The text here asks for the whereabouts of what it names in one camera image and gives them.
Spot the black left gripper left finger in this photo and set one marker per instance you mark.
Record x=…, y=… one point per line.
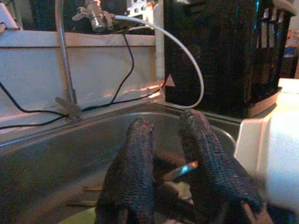
x=130, y=175

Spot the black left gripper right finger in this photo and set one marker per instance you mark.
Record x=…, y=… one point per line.
x=210, y=170

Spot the green plastic plate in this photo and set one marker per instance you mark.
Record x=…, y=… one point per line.
x=81, y=218

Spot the stainless steel sink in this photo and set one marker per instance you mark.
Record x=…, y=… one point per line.
x=58, y=158

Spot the thin metal faucet stem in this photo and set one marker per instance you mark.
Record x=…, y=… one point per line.
x=70, y=107

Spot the white vertical pipe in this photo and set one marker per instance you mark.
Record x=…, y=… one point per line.
x=159, y=46

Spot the chrome wall tap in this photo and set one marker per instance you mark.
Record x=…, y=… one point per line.
x=98, y=19

